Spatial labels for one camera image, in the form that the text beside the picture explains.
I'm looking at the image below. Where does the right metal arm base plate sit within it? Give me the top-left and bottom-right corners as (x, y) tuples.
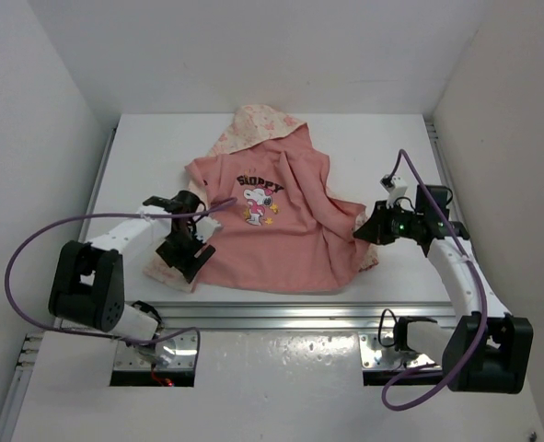
(358, 331), (434, 372)

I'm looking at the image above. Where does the pink hooded kids jacket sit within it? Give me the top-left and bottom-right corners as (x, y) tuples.
(142, 103), (379, 294)

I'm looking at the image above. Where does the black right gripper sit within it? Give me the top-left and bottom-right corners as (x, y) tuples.
(353, 200), (422, 246)

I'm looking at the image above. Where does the aluminium rail right side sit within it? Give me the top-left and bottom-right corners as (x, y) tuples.
(424, 121), (468, 226)

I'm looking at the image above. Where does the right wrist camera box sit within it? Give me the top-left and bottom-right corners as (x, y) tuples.
(380, 174), (408, 208)

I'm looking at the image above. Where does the aluminium rail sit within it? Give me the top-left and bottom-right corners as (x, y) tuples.
(0, 124), (118, 441)
(424, 121), (468, 226)

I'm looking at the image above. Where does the aluminium rail left side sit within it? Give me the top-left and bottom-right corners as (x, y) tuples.
(0, 124), (118, 441)

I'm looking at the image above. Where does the left metal arm base plate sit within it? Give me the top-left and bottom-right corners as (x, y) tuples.
(113, 331), (199, 373)

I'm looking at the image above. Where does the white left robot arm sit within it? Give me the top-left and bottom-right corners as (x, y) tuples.
(48, 191), (222, 345)

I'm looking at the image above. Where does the aluminium rail front table edge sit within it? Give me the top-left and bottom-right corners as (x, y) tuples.
(148, 301), (456, 331)

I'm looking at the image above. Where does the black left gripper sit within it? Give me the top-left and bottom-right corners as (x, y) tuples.
(156, 226), (214, 282)

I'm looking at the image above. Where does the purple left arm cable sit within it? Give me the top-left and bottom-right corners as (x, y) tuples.
(4, 196), (239, 365)

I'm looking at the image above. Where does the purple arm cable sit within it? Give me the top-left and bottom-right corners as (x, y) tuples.
(380, 147), (488, 411)
(4, 196), (239, 365)

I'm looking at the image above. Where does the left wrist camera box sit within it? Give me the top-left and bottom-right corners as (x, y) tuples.
(194, 216), (223, 243)

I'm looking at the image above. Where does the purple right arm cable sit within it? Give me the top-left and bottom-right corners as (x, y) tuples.
(380, 147), (488, 411)

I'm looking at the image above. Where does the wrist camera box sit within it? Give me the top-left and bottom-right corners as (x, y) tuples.
(194, 216), (223, 243)
(380, 174), (408, 208)

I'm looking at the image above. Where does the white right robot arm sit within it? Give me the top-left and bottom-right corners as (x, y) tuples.
(354, 180), (534, 394)

